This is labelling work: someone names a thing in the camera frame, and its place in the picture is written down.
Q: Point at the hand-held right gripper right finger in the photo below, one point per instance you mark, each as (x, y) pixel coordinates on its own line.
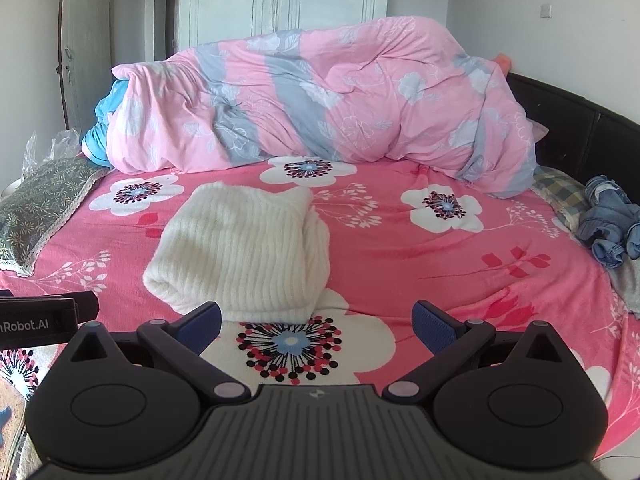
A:
(432, 327)

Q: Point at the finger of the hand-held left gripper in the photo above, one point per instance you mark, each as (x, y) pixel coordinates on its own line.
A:
(86, 305)

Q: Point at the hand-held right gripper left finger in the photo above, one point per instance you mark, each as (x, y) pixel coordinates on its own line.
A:
(197, 327)

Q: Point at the white knitted sweater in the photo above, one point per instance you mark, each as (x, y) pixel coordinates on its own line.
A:
(235, 250)

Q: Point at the pink floral blanket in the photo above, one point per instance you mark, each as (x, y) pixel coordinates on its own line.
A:
(425, 270)

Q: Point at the green floral pillow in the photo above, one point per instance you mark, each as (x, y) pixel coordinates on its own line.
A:
(40, 205)

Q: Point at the clear plastic bag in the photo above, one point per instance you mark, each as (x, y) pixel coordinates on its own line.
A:
(62, 142)

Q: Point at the blue cloth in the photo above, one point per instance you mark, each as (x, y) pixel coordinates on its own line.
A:
(97, 140)

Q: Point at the checkered pillow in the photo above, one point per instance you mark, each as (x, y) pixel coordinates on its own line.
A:
(555, 185)

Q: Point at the grey cloth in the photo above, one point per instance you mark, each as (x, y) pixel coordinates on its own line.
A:
(627, 285)

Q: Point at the blue denim jeans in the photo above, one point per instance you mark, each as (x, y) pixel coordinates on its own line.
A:
(607, 220)

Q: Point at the pink grey floral duvet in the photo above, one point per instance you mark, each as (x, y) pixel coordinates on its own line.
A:
(350, 100)

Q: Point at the black headboard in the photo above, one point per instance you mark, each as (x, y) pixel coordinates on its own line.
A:
(575, 125)

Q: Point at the orange cloth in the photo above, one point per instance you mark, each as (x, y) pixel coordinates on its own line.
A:
(502, 62)

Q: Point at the white wall switch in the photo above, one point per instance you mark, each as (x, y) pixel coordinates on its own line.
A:
(545, 10)

